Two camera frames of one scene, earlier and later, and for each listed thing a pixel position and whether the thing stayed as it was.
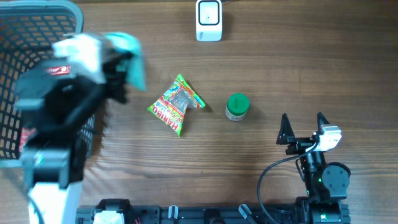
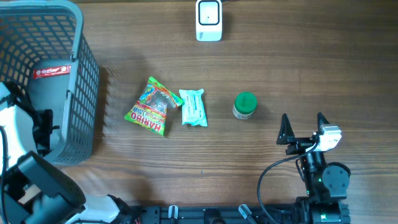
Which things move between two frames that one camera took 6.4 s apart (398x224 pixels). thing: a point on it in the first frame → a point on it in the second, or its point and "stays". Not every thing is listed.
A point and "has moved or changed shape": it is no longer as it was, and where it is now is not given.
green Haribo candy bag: [170, 107] → [150, 111]
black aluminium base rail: [174, 214] stays
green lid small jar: [237, 106] has moved or changed shape
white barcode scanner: [209, 20] stays
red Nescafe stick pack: [59, 70] stays
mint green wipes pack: [134, 66] → [194, 109]
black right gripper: [286, 135] stays
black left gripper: [119, 79] → [41, 142]
